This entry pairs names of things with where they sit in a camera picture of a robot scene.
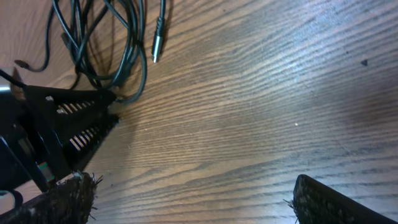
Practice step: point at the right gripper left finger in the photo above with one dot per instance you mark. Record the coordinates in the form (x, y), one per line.
(68, 202)

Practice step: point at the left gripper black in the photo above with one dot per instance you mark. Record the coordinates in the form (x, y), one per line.
(63, 112)

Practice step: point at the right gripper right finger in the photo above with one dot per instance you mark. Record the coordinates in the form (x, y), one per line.
(315, 203)

